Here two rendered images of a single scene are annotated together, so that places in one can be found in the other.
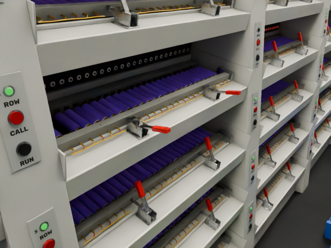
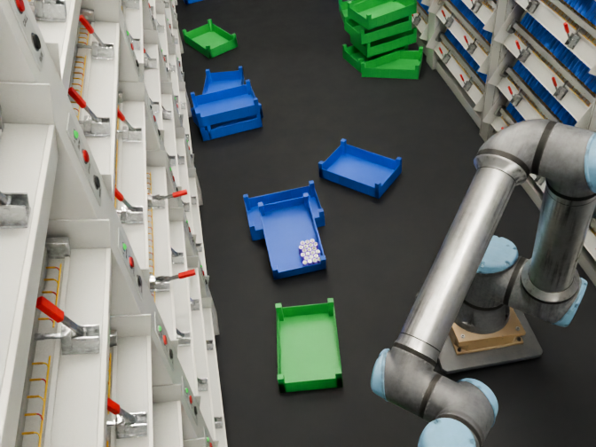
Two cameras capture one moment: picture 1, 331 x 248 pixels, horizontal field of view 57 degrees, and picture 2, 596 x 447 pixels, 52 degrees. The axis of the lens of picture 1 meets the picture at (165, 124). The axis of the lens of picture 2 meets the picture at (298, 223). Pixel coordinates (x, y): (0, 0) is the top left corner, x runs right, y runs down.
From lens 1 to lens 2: 0.91 m
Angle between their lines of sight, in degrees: 45
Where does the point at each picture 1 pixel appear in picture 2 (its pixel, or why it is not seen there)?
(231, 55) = not seen: hidden behind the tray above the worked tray
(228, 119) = not seen: hidden behind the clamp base
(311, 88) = (166, 90)
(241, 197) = (192, 263)
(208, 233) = (197, 317)
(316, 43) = (152, 36)
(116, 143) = (161, 307)
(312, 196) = (214, 202)
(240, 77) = (153, 160)
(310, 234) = (240, 247)
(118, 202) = not seen: hidden behind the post
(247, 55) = (153, 139)
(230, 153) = (176, 234)
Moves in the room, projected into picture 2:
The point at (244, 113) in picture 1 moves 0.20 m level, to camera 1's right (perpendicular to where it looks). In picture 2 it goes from (169, 190) to (219, 151)
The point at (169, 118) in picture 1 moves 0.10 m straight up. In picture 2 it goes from (160, 254) to (148, 223)
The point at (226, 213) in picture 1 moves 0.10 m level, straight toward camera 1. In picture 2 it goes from (193, 288) to (212, 307)
